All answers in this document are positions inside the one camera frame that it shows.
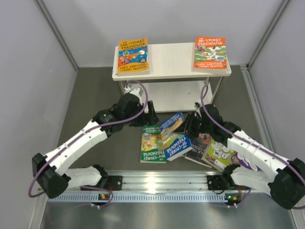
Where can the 130-storey treehouse book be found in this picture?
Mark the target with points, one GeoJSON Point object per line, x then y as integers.
{"type": "Point", "coordinates": [133, 57]}

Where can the blue 91-storey treehouse book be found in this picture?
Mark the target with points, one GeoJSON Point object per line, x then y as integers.
{"type": "Point", "coordinates": [175, 144]}

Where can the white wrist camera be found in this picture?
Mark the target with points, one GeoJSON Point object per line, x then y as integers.
{"type": "Point", "coordinates": [138, 92]}
{"type": "Point", "coordinates": [197, 106]}

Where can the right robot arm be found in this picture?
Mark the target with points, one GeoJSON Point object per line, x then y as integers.
{"type": "Point", "coordinates": [280, 178]}

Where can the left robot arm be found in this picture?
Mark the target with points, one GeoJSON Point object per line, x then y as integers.
{"type": "Point", "coordinates": [52, 170]}

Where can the white two-tier wooden shelf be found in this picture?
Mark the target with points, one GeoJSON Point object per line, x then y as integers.
{"type": "Point", "coordinates": [170, 81]}

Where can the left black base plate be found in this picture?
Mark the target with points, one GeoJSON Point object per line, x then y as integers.
{"type": "Point", "coordinates": [111, 183]}

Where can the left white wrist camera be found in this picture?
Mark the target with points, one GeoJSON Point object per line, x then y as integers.
{"type": "Point", "coordinates": [138, 92]}

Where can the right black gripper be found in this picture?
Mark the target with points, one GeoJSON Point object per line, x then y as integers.
{"type": "Point", "coordinates": [188, 126]}

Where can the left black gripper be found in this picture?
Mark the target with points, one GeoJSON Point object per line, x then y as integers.
{"type": "Point", "coordinates": [149, 119]}

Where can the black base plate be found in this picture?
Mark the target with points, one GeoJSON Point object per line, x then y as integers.
{"type": "Point", "coordinates": [111, 183]}
{"type": "Point", "coordinates": [220, 183]}

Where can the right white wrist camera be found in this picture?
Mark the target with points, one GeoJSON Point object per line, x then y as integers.
{"type": "Point", "coordinates": [197, 106]}

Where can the slotted grey cable duct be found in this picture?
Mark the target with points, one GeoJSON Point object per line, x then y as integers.
{"type": "Point", "coordinates": [83, 197]}

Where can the purple cartoon book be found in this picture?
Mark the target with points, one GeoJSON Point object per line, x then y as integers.
{"type": "Point", "coordinates": [237, 158]}

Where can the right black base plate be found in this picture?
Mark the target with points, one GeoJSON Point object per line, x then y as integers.
{"type": "Point", "coordinates": [220, 183]}

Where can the green 104-storey treehouse book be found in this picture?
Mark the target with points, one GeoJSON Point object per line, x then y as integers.
{"type": "Point", "coordinates": [152, 148]}

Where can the dark tale of cities book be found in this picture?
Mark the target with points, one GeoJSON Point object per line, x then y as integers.
{"type": "Point", "coordinates": [199, 146]}

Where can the lime green cartoon book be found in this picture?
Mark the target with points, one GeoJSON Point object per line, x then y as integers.
{"type": "Point", "coordinates": [217, 155]}

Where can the aluminium mounting rail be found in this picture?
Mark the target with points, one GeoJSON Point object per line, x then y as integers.
{"type": "Point", "coordinates": [152, 182]}

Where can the orange 78-storey treehouse book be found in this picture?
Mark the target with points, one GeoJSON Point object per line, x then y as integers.
{"type": "Point", "coordinates": [210, 55]}

